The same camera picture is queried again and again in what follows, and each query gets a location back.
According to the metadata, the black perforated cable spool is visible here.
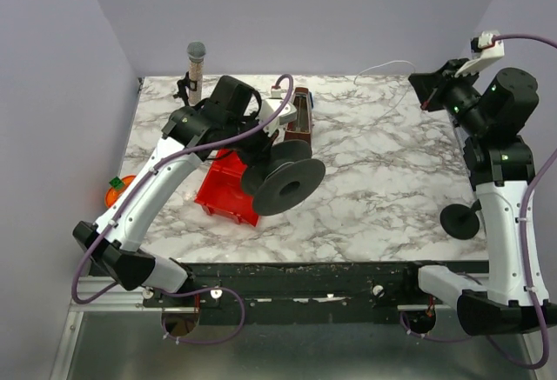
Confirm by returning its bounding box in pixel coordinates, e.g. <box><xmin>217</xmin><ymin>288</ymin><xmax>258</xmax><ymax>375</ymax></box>
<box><xmin>240</xmin><ymin>140</ymin><xmax>325</xmax><ymax>217</ymax></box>

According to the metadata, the thin white cable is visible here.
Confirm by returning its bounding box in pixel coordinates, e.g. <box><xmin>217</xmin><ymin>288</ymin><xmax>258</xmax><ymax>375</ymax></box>
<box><xmin>352</xmin><ymin>60</ymin><xmax>418</xmax><ymax>118</ymax></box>

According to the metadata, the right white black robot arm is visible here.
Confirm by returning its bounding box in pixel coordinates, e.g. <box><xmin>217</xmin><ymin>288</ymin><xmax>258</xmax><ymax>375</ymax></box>
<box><xmin>408</xmin><ymin>59</ymin><xmax>556</xmax><ymax>336</ymax></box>

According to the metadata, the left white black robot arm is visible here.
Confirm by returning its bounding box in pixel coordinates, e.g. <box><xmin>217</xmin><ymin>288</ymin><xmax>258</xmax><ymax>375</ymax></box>
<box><xmin>72</xmin><ymin>76</ymin><xmax>293</xmax><ymax>295</ymax></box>

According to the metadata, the brown wooden metronome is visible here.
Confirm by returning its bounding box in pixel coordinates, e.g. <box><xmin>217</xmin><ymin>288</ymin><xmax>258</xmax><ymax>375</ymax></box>
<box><xmin>284</xmin><ymin>87</ymin><xmax>313</xmax><ymax>145</ymax></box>

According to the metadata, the red plastic bin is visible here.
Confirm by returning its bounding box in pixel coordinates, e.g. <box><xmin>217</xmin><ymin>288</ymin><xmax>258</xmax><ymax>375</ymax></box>
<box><xmin>194</xmin><ymin>150</ymin><xmax>259</xmax><ymax>227</ymax></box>

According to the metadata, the glitter grey-head microphone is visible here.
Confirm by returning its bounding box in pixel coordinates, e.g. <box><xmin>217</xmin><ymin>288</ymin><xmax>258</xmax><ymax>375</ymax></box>
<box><xmin>187</xmin><ymin>41</ymin><xmax>206</xmax><ymax>105</ymax></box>

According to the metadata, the orange toy with green top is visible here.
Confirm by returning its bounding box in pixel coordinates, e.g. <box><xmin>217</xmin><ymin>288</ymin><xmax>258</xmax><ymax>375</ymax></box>
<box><xmin>104</xmin><ymin>175</ymin><xmax>135</xmax><ymax>209</ymax></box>

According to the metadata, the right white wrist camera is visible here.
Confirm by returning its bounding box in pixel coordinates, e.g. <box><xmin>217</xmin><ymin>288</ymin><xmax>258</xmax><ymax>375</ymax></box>
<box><xmin>454</xmin><ymin>30</ymin><xmax>505</xmax><ymax>77</ymax></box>

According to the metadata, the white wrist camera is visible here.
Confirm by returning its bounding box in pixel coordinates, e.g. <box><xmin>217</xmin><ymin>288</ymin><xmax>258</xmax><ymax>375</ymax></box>
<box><xmin>258</xmin><ymin>86</ymin><xmax>298</xmax><ymax>136</ymax></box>
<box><xmin>454</xmin><ymin>30</ymin><xmax>505</xmax><ymax>77</ymax></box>

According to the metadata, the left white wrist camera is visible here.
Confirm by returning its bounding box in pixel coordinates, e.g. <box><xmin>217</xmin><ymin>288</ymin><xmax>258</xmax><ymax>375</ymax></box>
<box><xmin>258</xmin><ymin>86</ymin><xmax>298</xmax><ymax>136</ymax></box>

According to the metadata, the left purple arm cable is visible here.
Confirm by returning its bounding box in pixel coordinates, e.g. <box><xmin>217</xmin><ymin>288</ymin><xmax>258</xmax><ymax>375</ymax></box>
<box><xmin>71</xmin><ymin>73</ymin><xmax>295</xmax><ymax>346</ymax></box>

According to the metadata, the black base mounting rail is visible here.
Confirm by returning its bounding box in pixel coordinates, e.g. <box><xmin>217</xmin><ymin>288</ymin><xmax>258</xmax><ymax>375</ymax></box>
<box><xmin>89</xmin><ymin>260</ymin><xmax>488</xmax><ymax>327</ymax></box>

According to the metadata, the aluminium frame rail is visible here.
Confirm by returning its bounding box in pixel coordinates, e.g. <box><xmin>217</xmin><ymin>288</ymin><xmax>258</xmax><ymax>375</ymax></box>
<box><xmin>47</xmin><ymin>73</ymin><xmax>540</xmax><ymax>380</ymax></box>

